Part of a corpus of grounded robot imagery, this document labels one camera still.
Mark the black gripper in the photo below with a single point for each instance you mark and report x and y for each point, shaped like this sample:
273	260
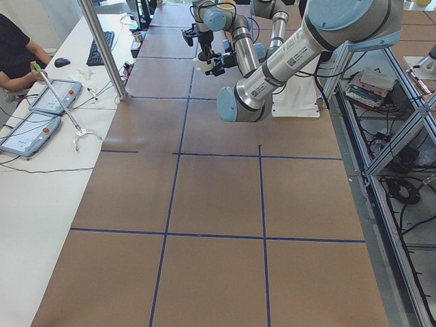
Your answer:
204	43
227	60

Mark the white ceramic mug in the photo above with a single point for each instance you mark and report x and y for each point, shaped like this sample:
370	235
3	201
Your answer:
201	66

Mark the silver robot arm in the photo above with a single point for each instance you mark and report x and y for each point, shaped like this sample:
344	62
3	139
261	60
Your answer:
364	25
225	37

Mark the small metal cup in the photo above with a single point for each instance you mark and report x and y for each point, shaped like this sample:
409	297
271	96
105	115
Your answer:
137	36

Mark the white plastic bin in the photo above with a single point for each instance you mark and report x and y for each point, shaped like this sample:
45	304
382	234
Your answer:
226	4

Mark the black computer mouse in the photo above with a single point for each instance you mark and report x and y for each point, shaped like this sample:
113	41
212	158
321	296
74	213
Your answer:
61	62

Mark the silver reacher grabber stick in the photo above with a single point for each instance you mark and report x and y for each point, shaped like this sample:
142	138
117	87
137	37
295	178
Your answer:
81	132

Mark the stack of books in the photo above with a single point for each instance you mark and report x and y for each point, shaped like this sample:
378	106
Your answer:
370	87

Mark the near blue teach pendant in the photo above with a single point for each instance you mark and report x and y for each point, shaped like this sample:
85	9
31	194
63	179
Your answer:
27	137

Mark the person in black shirt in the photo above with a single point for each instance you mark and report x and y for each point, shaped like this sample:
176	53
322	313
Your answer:
18	55

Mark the white camera pedestal column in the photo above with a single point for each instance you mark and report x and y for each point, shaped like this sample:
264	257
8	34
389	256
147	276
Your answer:
298	98

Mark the aluminium frame post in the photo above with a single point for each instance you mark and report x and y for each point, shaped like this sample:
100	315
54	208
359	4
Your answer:
92	20

